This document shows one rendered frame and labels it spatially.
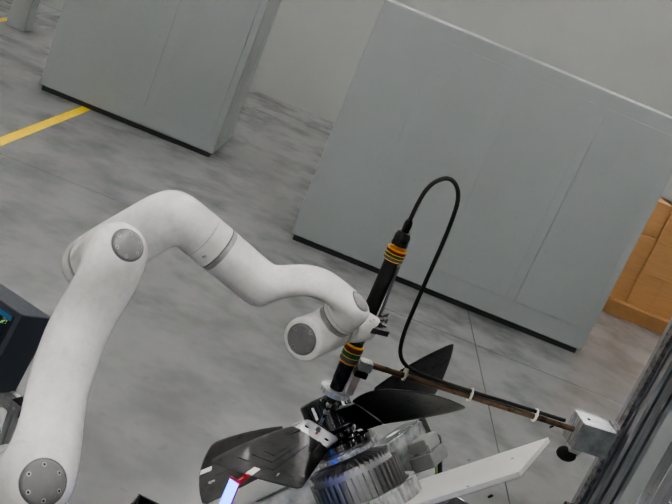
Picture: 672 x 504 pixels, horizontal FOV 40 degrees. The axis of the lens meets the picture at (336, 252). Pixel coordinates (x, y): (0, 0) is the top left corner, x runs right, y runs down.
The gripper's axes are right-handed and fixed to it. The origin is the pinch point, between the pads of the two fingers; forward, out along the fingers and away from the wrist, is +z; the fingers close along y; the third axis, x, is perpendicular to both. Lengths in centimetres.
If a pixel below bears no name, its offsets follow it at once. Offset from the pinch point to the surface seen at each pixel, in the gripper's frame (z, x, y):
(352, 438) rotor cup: 5.4, -30.8, 6.6
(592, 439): 32, -11, 52
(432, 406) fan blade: 2.3, -12.4, 20.9
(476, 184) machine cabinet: 533, -53, -133
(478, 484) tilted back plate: 0.3, -21.5, 37.3
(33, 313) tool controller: -34, -26, -59
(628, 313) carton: 794, -147, -1
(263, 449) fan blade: -15.8, -33.6, -4.6
